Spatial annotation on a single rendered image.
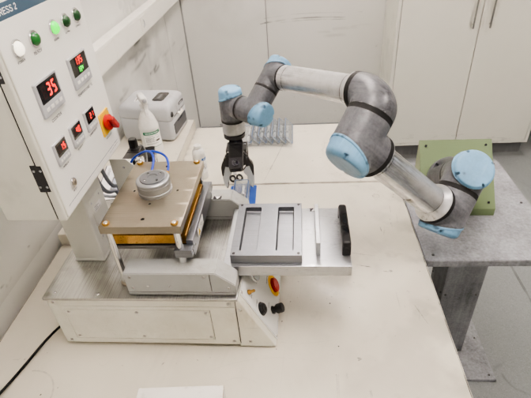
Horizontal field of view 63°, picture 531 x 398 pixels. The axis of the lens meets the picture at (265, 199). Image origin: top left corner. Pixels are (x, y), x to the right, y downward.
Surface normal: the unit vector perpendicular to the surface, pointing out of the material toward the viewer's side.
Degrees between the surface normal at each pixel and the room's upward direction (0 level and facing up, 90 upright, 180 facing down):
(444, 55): 90
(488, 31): 90
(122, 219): 0
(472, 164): 41
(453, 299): 90
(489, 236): 0
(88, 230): 90
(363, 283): 0
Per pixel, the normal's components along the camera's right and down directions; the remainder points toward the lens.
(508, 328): -0.06, -0.81
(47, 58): 1.00, -0.01
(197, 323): -0.07, 0.58
